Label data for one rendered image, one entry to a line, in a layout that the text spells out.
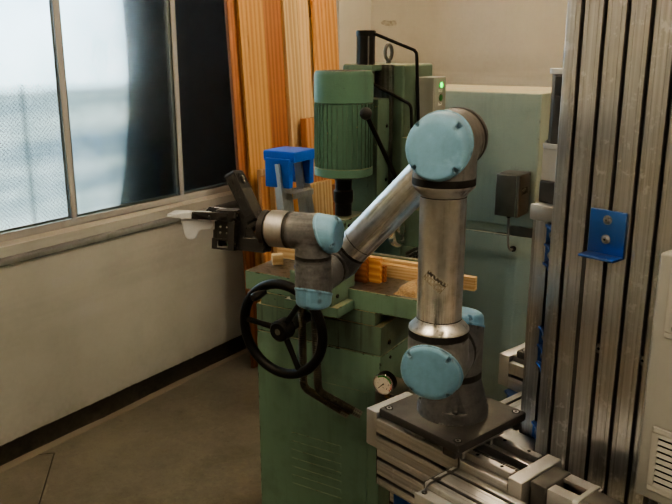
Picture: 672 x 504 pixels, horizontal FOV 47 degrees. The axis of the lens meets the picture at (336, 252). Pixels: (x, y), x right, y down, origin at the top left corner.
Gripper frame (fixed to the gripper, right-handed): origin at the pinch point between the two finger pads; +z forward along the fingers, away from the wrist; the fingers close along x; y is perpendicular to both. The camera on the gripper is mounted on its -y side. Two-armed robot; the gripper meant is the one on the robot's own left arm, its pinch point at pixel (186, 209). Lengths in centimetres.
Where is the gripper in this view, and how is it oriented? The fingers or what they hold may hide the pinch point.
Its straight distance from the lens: 168.5
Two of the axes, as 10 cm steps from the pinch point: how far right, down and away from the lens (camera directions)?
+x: 3.8, -1.0, 9.2
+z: -9.2, -1.0, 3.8
